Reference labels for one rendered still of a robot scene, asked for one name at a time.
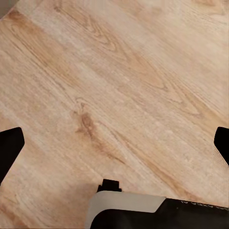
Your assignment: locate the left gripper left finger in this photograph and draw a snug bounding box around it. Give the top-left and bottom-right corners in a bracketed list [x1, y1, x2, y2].
[0, 127, 25, 184]

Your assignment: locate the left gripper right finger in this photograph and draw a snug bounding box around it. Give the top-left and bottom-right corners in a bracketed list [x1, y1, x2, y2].
[214, 127, 229, 165]

